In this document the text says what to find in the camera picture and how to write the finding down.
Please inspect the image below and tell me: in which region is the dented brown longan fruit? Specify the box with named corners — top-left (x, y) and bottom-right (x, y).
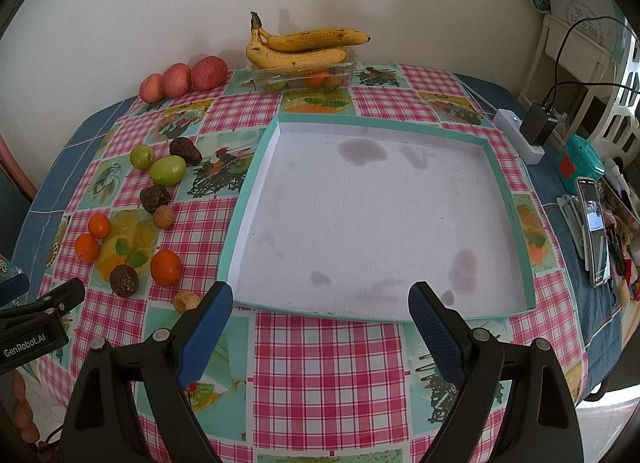
top-left (172, 290), bottom-right (201, 313)

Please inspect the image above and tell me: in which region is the large orange tangerine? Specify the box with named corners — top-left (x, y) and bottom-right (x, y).
top-left (150, 249), bottom-right (182, 287)

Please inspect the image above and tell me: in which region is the small orange tangerine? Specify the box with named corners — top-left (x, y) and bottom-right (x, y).
top-left (74, 233), bottom-right (100, 265)
top-left (87, 212), bottom-right (111, 240)

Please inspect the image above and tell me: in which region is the dark brown avocado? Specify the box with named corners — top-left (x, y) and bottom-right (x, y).
top-left (139, 184), bottom-right (170, 214)
top-left (169, 137), bottom-right (202, 166)
top-left (110, 265), bottom-right (139, 298)

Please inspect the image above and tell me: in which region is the small brown longan fruit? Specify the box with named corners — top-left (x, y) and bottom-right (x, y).
top-left (153, 205), bottom-right (175, 230)

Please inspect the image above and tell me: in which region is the oval green fruit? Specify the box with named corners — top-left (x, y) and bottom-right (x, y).
top-left (149, 155), bottom-right (186, 186)

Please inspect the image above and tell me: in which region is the small round green fruit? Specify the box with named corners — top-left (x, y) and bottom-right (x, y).
top-left (129, 144), bottom-right (155, 170)

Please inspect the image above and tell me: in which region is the person's left hand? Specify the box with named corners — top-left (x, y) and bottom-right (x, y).
top-left (12, 370), bottom-right (40, 443)

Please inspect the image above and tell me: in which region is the checkered fruit-print tablecloth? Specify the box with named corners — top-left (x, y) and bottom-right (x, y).
top-left (36, 63), bottom-right (587, 462)

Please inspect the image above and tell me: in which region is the white tray teal rim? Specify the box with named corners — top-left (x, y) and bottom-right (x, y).
top-left (217, 115), bottom-right (536, 322)

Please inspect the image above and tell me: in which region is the smartphone on stand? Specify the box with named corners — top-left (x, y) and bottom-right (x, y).
top-left (575, 177), bottom-right (611, 287)

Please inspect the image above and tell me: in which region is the metal phone stand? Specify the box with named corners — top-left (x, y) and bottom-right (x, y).
top-left (556, 194), bottom-right (590, 272)

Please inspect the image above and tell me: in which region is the teal box red label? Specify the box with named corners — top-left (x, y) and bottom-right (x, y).
top-left (553, 134), bottom-right (605, 195)

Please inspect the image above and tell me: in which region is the white power strip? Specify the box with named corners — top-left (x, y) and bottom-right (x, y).
top-left (492, 108), bottom-right (544, 165)

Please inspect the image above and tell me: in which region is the black power adapter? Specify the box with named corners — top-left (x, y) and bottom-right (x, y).
top-left (520, 103), bottom-right (558, 146)

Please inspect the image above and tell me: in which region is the left red apple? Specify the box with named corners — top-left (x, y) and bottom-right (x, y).
top-left (139, 73), bottom-right (164, 103)

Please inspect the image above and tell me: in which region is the middle red apple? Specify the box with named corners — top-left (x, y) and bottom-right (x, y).
top-left (162, 63), bottom-right (191, 98)

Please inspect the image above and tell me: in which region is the tangerine inside plastic container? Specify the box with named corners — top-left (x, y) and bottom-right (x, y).
top-left (304, 70), bottom-right (331, 89)

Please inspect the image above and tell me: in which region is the lower yellow banana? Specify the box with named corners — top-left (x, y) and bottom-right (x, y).
top-left (245, 30), bottom-right (347, 70)

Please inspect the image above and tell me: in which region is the clear plastic fruit container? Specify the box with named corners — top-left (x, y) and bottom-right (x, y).
top-left (246, 48), bottom-right (357, 91)

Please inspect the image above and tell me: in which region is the white shelf unit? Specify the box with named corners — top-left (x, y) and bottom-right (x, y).
top-left (518, 14), bottom-right (639, 166)

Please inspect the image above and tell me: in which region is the upper spotted banana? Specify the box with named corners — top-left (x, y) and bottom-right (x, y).
top-left (250, 12), bottom-right (371, 52)

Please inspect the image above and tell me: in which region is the black power cable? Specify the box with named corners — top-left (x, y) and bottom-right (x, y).
top-left (541, 15), bottom-right (640, 112)

